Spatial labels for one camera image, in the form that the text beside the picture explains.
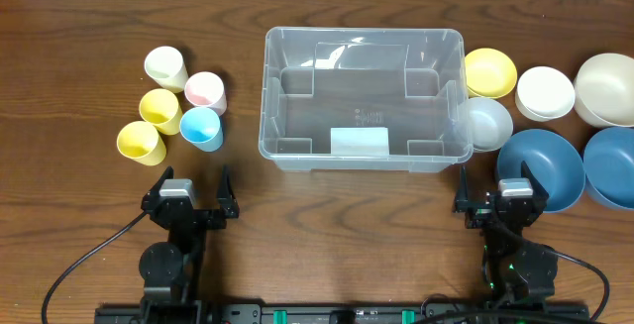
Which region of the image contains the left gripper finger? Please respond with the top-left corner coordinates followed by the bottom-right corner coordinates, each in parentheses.
top-left (216, 165), bottom-right (239, 210)
top-left (147, 165), bottom-right (173, 197)

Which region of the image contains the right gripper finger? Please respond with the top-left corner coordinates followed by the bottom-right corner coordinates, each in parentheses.
top-left (455, 165), bottom-right (469, 203)
top-left (520, 161), bottom-right (549, 199)

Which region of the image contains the dark blue large bowl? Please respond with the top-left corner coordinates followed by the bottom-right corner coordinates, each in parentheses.
top-left (495, 129), bottom-right (585, 213)

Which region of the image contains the white small bowl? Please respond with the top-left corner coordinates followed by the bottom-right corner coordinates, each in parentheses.
top-left (515, 66), bottom-right (576, 122)

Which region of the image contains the beige large bowl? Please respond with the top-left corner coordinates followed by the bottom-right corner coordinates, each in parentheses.
top-left (574, 53), bottom-right (633, 128)

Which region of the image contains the yellow small bowl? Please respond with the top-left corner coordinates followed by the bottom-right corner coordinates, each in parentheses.
top-left (465, 48), bottom-right (518, 99)

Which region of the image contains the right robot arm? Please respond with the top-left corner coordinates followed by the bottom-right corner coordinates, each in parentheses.
top-left (453, 162), bottom-right (558, 309)

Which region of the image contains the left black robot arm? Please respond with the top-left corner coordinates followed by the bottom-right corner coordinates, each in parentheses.
top-left (139, 166), bottom-right (240, 306)

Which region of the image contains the yellow plastic cup lower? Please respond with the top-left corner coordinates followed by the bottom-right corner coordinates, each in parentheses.
top-left (116, 121), bottom-right (166, 166)

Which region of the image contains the yellow plastic cup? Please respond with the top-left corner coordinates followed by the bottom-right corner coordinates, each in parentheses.
top-left (116, 121), bottom-right (166, 166)
top-left (139, 89), bottom-right (183, 136)

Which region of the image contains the light blue plastic cup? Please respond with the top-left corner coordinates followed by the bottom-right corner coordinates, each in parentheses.
top-left (179, 107), bottom-right (224, 153)

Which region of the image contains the yellow plastic cup upper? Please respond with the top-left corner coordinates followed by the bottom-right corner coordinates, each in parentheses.
top-left (139, 89), bottom-right (183, 136)

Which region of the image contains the grey small bowl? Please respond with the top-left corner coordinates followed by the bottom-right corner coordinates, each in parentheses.
top-left (467, 97), bottom-right (513, 153)

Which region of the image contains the pink plastic cup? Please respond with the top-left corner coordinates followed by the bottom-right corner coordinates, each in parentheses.
top-left (184, 71), bottom-right (227, 116)

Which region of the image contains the cream plastic cup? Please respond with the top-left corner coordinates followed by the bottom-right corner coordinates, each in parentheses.
top-left (144, 46), bottom-right (189, 93)

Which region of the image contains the white label on bin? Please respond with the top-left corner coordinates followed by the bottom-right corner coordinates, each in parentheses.
top-left (331, 127), bottom-right (389, 157)

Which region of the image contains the clear plastic storage bin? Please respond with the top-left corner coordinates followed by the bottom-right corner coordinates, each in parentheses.
top-left (259, 27), bottom-right (474, 172)

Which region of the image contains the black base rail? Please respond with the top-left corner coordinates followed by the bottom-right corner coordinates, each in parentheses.
top-left (93, 301), bottom-right (590, 324)

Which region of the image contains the right black cable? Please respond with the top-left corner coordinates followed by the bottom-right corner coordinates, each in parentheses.
top-left (542, 245), bottom-right (611, 323)

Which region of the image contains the black cable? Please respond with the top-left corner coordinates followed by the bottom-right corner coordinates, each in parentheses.
top-left (542, 245), bottom-right (611, 323)
top-left (41, 210), bottom-right (149, 324)

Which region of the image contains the left black cable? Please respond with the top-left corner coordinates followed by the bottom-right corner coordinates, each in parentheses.
top-left (41, 210), bottom-right (149, 324)

